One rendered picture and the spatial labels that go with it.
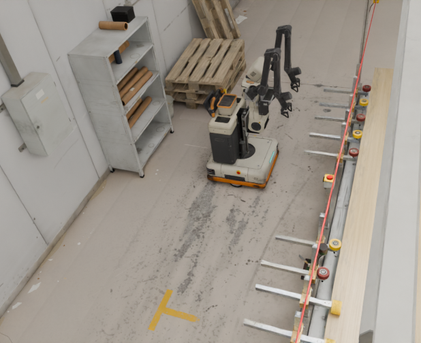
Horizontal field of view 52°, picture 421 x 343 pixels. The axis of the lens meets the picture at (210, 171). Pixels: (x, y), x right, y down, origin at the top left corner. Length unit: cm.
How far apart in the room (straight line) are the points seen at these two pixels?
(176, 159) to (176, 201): 71
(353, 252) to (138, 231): 231
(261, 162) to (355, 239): 178
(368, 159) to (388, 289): 274
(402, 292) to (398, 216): 23
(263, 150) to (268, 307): 176
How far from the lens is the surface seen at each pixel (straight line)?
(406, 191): 129
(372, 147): 389
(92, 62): 441
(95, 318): 412
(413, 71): 180
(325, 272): 297
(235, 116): 441
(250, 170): 455
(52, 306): 435
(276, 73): 383
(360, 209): 336
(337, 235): 353
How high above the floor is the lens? 335
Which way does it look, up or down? 42 degrees down
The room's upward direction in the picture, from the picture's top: 9 degrees counter-clockwise
